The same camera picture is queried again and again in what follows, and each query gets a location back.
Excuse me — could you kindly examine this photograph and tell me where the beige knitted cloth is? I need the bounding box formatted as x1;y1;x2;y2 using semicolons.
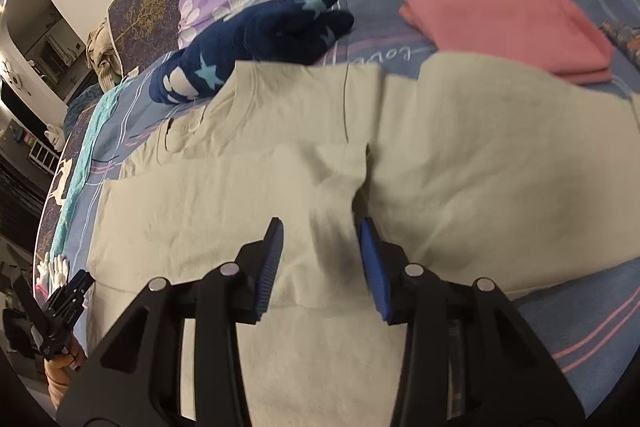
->
85;21;126;92

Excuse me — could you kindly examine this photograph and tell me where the navy star-print garment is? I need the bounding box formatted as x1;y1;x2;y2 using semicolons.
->
150;0;356;105

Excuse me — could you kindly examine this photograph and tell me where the blue striped bed sheet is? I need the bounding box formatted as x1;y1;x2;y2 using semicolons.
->
32;0;640;427

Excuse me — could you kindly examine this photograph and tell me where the teal cloth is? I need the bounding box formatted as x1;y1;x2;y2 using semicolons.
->
50;77;136;258

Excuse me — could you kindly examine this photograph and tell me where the dark tree-print pillow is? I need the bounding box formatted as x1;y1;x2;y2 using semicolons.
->
107;0;193;75

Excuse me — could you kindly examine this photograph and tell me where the dark deer-print blanket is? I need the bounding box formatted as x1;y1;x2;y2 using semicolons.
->
32;117;108;303

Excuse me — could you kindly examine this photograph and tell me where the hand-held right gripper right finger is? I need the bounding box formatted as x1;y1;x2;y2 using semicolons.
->
356;217;586;427

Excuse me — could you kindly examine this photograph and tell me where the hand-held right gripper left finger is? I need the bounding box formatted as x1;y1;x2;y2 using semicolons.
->
55;217;285;427

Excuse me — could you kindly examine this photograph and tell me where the pink folded cloth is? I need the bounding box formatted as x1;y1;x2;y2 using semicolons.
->
399;0;617;86

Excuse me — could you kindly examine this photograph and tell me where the beige t-shirt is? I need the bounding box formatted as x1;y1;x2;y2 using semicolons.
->
85;54;640;427

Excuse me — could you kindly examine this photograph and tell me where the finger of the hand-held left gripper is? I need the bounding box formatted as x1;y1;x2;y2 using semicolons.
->
46;271;95;315

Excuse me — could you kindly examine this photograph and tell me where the person's left hand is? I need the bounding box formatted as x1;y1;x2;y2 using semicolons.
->
44;339;89;408

